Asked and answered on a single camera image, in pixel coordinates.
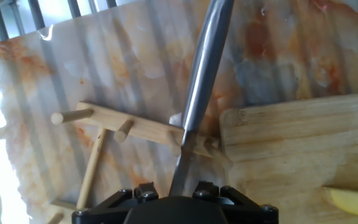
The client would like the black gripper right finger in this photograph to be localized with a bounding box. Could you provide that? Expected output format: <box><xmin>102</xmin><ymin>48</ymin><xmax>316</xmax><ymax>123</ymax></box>
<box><xmin>193</xmin><ymin>181</ymin><xmax>279</xmax><ymax>224</ymax></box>

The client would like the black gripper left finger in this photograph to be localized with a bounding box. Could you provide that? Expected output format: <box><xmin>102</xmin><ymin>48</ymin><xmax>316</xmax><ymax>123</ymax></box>
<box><xmin>71</xmin><ymin>182</ymin><xmax>160</xmax><ymax>224</ymax></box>

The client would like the wooden knife rack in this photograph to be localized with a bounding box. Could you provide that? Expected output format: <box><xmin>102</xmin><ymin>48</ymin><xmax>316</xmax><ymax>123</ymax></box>
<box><xmin>47</xmin><ymin>101</ymin><xmax>232</xmax><ymax>224</ymax></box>

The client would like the steel cleaver knife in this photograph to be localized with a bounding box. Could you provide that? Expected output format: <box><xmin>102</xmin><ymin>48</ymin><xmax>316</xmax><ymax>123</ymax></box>
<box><xmin>168</xmin><ymin>0</ymin><xmax>236</xmax><ymax>197</ymax></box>

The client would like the wooden cutting board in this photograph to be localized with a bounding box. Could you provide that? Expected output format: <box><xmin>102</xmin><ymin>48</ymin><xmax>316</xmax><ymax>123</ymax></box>
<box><xmin>219</xmin><ymin>91</ymin><xmax>358</xmax><ymax>224</ymax></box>

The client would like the yellow potato wedge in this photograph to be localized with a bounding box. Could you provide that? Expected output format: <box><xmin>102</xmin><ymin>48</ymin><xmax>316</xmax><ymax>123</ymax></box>
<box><xmin>323</xmin><ymin>185</ymin><xmax>358</xmax><ymax>217</ymax></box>

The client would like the orange marble pattern mat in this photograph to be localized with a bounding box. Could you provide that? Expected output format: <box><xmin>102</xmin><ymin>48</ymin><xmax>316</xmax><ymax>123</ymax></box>
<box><xmin>0</xmin><ymin>0</ymin><xmax>358</xmax><ymax>224</ymax></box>

